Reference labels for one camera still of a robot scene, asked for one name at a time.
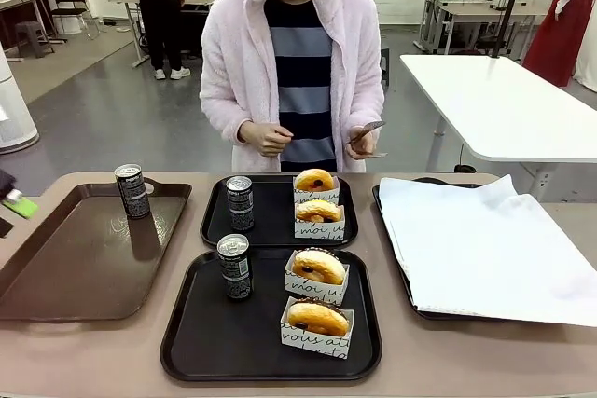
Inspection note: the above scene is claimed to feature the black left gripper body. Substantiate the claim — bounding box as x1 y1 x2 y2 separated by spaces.
0 169 19 203

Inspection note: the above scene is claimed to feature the black drink can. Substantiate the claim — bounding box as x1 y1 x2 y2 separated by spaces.
114 163 152 221
216 233 254 302
226 175 256 232

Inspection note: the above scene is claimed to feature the red glazed donut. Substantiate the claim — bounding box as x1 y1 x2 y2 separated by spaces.
293 168 335 195

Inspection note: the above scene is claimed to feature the yellow glazed donut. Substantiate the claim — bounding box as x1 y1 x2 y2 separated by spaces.
296 199 343 225

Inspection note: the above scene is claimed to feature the white script-printed paper donut box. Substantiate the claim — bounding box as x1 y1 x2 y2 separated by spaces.
293 204 346 240
284 256 351 303
292 176 341 209
279 295 355 363

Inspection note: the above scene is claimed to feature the chocolate donut with colourful sprinkles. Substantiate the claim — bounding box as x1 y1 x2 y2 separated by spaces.
290 248 348 287

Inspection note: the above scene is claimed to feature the chocolate donut with nut crumbs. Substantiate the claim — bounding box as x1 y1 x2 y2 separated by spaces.
286 299 352 338

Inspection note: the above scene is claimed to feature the person's left forearm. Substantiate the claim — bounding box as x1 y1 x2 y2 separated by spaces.
352 85 386 136

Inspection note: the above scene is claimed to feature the person's right forearm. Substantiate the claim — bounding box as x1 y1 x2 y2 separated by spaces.
200 89 256 145

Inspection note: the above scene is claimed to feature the person's right hand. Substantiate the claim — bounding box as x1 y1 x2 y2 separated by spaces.
237 118 296 158

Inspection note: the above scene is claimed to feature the person's left hand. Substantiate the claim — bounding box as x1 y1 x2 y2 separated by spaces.
346 129 379 162

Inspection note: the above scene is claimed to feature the white air purifier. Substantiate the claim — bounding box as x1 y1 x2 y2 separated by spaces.
0 46 41 156

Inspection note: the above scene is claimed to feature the brown plastic serving tray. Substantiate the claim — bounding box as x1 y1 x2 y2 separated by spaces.
0 182 193 323

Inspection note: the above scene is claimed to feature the grey stool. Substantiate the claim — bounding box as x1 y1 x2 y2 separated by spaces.
13 21 56 60

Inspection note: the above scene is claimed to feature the black plastic tray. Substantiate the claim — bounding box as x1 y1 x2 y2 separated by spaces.
200 175 359 251
160 248 383 383

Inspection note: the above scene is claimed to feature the person in pink fleece robe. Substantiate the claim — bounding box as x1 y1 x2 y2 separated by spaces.
199 0 386 174

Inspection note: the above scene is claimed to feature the black tray under paper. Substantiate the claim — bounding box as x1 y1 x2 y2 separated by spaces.
371 176 597 323

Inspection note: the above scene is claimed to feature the white paper sheet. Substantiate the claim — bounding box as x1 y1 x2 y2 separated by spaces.
378 173 597 328

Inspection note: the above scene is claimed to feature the white table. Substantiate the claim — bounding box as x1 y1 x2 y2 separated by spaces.
399 53 597 203

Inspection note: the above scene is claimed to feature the grey background workbench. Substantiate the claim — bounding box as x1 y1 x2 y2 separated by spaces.
422 0 552 56

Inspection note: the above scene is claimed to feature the black stand pole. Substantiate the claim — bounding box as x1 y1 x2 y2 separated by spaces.
489 0 535 60

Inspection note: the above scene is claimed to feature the red hanging garment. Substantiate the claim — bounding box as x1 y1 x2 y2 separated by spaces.
521 0 595 88

